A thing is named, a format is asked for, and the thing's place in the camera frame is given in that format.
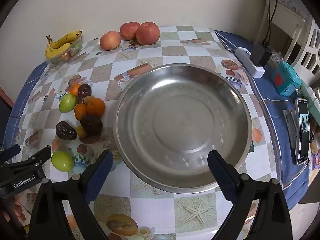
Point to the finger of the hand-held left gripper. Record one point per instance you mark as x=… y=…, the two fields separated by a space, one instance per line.
x=10 y=153
x=40 y=156

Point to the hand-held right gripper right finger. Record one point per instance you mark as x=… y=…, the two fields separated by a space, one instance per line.
x=222 y=177

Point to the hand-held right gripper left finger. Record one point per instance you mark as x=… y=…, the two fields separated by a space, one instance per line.
x=100 y=175

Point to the green round fruit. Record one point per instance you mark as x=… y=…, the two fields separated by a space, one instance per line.
x=62 y=161
x=67 y=103

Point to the pointed dark brown fruit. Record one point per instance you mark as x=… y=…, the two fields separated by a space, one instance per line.
x=65 y=131

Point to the small yellow fruit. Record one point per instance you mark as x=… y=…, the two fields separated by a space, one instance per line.
x=88 y=99
x=81 y=131

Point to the round dark brown fruit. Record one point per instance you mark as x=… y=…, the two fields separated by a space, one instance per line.
x=91 y=126

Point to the medium orange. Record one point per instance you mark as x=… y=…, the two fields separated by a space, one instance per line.
x=80 y=112

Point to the large steel bowl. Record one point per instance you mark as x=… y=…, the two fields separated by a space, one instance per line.
x=182 y=127

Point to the large orange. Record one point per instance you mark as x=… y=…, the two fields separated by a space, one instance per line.
x=96 y=107

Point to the elongated dark brown fruit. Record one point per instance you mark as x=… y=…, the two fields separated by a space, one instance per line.
x=84 y=92

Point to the person's left hand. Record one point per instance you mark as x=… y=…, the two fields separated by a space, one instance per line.
x=19 y=208

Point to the brown wooden board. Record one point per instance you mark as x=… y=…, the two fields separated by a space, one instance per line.
x=6 y=97

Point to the small orange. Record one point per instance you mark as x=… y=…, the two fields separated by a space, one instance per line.
x=74 y=90

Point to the grey phone stand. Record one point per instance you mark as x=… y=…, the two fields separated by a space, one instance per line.
x=290 y=127

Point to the smartphone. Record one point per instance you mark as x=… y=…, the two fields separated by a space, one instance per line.
x=302 y=132

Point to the yellow banana bunch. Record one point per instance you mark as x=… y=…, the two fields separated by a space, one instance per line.
x=56 y=50

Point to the clear plastic tray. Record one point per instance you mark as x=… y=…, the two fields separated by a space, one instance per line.
x=71 y=52

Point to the teal box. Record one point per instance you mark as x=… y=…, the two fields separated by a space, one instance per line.
x=286 y=78

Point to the white power strip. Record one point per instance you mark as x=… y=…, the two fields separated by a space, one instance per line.
x=246 y=61

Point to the black charger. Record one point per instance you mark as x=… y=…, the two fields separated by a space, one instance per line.
x=260 y=55

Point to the checkered printed tablecloth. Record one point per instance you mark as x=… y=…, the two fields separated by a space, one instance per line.
x=175 y=52

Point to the pale red apple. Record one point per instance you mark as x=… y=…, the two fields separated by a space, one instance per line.
x=110 y=40

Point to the dark red apple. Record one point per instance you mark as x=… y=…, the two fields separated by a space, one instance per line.
x=128 y=30

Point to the round red apple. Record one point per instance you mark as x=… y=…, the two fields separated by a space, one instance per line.
x=148 y=33

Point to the white plastic chair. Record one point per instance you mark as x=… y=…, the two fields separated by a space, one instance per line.
x=310 y=47

